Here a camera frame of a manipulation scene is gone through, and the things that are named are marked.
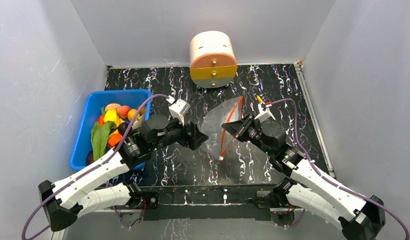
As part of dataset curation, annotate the green leafy vegetable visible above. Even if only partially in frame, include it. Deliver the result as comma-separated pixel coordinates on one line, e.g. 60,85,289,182
90,121,114,161

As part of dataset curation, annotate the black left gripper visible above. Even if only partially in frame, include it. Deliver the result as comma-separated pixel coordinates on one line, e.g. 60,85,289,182
151,115,208,152

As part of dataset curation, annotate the orange toy pumpkin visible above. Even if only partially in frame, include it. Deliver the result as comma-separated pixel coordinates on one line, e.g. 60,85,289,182
107,133,122,149

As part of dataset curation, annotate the clear red-zipper zip bag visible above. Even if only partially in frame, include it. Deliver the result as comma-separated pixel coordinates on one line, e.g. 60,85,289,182
200,96,244,161

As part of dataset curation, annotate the yellow toy bell pepper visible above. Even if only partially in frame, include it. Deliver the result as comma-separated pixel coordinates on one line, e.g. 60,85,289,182
103,109,120,128

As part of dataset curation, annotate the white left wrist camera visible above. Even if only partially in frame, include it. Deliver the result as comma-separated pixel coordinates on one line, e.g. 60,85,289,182
167,96,190,126

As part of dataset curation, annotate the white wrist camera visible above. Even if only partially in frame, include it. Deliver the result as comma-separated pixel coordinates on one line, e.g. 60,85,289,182
167,96,190,126
255,102,276,122

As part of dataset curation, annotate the round three-drawer mini cabinet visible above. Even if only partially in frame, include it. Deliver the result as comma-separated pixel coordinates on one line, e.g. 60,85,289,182
189,30,237,89

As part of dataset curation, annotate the dark purple toy fruit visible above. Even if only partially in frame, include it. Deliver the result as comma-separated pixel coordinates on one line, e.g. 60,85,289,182
117,122,132,136

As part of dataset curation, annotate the orange-yellow toy fruit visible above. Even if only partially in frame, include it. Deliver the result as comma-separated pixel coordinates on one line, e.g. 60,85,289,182
127,108,141,121

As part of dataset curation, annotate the grey toy fish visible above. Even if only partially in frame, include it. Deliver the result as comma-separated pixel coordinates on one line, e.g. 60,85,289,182
132,115,145,130

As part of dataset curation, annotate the blue plastic bin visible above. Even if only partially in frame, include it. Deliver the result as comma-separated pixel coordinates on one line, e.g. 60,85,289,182
69,89,152,172

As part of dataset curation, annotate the purple toy eggplant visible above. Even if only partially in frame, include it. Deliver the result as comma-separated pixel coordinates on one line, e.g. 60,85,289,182
85,150,95,166

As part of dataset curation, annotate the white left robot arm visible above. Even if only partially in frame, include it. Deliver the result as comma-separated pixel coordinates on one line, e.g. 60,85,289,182
38,114,209,232

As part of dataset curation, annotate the tan toy potato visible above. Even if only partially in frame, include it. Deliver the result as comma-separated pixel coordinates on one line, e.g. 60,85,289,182
104,103,121,112

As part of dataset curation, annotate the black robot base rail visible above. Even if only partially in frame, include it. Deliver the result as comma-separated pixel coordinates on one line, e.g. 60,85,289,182
140,184,295,225

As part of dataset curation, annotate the yellow-tipped white pen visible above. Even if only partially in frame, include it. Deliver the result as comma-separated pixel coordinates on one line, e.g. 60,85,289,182
256,95,264,104

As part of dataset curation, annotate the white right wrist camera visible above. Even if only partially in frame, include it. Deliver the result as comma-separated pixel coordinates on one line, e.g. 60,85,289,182
255,102,276,122

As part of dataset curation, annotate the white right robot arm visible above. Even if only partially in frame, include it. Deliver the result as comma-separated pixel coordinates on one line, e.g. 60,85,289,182
222,115,386,240

